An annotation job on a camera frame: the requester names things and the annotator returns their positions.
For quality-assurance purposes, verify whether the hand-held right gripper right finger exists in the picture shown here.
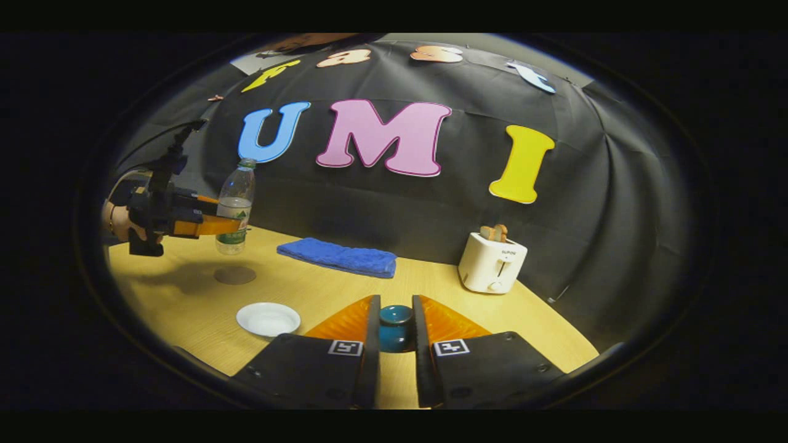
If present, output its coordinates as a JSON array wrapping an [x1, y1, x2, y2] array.
[[412, 294, 567, 410]]

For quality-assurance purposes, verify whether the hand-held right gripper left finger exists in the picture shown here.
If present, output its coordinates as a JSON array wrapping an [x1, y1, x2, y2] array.
[[231, 294, 382, 410]]

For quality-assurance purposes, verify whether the clear plastic water bottle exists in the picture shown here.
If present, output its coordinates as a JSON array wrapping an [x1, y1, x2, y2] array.
[[215, 158, 257, 256]]

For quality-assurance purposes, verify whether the teal teacup lid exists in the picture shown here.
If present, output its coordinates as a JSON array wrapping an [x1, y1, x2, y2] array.
[[378, 305, 414, 353]]

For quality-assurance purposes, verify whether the round brown coaster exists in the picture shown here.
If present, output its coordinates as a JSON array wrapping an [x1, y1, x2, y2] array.
[[213, 265, 257, 285]]

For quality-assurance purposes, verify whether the blue towel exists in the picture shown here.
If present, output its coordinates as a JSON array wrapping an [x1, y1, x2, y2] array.
[[276, 237, 398, 279]]

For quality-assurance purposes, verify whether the white toaster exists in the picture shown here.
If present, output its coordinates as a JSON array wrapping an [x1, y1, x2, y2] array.
[[458, 231, 528, 295]]

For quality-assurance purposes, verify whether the person's head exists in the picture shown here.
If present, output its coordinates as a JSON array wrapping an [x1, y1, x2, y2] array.
[[265, 34, 359, 55]]

